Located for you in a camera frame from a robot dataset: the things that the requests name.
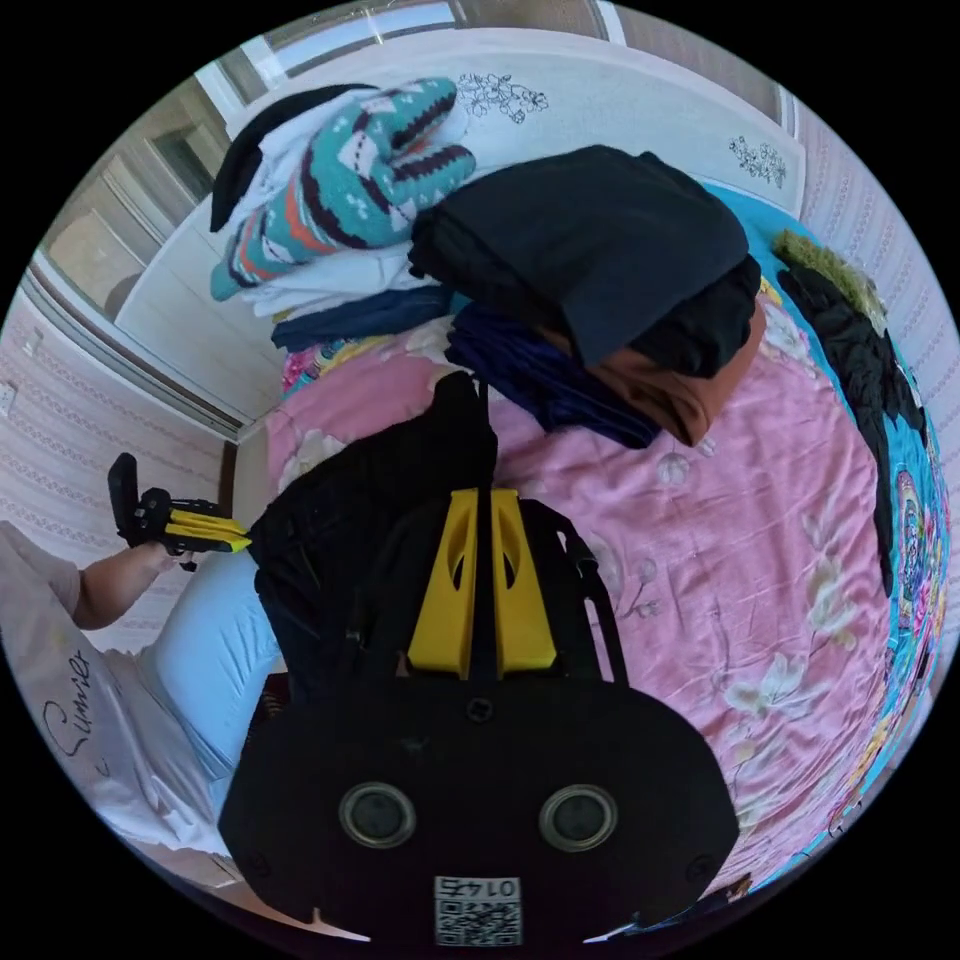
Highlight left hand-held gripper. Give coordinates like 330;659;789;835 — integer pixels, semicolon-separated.
128;487;253;573

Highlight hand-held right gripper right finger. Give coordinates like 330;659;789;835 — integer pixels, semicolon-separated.
491;488;559;673

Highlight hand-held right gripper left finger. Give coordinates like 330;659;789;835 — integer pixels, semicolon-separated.
407;488;479;673

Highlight black long pants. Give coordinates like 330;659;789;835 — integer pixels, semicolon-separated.
247;371;625;706

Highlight person's left forearm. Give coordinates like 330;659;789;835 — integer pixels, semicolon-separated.
72;548;160;632

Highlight person's left hand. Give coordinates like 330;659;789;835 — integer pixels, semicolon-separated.
134;541;199;577

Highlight person's body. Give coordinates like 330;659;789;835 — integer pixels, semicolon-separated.
0;520;288;890

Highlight bed with pink floral quilt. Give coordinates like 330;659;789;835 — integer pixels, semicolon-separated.
116;29;955;901

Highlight pile of clothes, patterned sweater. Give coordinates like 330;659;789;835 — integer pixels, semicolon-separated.
209;75;481;355

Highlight pile of dark folded clothes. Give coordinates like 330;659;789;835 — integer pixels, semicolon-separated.
407;144;769;451

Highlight black jacket with fur collar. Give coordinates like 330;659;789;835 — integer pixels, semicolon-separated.
771;228;933;599

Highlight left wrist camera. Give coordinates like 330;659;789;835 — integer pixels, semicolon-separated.
107;452;142;543

